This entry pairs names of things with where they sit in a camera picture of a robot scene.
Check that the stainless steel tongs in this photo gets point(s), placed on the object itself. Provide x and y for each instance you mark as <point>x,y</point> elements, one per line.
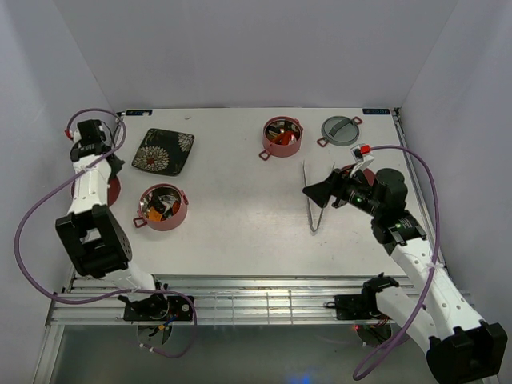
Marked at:
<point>314,225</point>

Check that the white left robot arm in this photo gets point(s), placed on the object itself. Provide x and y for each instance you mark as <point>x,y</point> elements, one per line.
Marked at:
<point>96,243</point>

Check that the black seaweed roll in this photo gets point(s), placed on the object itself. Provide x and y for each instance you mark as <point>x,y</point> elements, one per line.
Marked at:
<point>157,204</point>

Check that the black patterned square plate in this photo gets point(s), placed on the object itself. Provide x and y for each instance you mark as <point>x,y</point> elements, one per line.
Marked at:
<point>163,152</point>

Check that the pink steel-lined bowl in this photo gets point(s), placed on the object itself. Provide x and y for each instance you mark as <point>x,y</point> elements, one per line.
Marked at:
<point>169,194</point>
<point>271,129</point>

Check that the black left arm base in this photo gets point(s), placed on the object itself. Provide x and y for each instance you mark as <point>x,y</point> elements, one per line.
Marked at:
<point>158,308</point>

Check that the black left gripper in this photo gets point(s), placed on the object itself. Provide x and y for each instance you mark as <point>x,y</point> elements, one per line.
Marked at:
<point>118,164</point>

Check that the orange fried food piece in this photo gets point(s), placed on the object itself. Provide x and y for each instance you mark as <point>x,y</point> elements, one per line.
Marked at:
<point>153,215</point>

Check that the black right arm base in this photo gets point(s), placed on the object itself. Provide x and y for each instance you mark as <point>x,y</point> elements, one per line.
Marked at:
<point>353,307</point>

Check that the red sausage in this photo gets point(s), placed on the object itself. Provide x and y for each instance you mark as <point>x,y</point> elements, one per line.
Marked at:
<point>284,138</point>

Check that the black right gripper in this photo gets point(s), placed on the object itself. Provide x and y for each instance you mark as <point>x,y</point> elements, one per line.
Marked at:
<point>339,180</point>

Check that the grey lid with handle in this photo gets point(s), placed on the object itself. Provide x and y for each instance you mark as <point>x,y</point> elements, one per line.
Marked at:
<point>340,131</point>

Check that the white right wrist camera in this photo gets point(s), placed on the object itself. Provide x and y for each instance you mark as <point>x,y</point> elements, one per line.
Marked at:
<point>363,157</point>

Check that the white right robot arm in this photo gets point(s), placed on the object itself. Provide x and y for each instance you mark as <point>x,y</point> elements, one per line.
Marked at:
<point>460,346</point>

